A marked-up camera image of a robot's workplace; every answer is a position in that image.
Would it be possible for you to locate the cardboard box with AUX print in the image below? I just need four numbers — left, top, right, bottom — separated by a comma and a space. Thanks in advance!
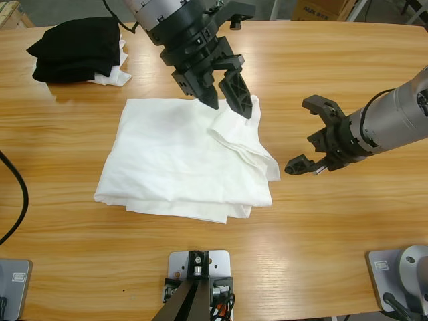
292, 0, 350, 21

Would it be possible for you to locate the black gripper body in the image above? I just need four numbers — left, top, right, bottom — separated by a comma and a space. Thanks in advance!
146, 0, 247, 98
312, 118, 367, 176

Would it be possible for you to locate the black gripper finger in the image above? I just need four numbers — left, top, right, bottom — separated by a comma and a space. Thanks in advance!
196, 84, 221, 111
306, 129, 331, 152
218, 68, 254, 120
284, 153, 318, 177

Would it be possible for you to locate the white T-shirt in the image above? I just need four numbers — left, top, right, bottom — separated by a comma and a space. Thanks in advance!
92, 94, 281, 225

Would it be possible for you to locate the pale garment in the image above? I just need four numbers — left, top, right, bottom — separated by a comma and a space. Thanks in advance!
87, 33, 133, 88

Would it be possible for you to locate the white mount plate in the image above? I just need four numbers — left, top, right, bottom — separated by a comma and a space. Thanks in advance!
167, 249, 233, 279

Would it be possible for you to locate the orange cable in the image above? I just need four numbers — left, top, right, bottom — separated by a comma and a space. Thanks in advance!
209, 302, 231, 321

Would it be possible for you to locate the dark camera post with bracket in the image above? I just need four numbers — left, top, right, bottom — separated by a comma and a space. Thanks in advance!
152, 250, 237, 321

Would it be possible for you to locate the black garment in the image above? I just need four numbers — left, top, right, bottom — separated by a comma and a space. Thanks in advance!
26, 15, 122, 82

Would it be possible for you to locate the wooden crate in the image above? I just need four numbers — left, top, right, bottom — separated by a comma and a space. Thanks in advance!
0, 0, 35, 29

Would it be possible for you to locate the grey base plate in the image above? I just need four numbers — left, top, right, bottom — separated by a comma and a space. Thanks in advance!
367, 249, 404, 312
0, 259, 33, 321

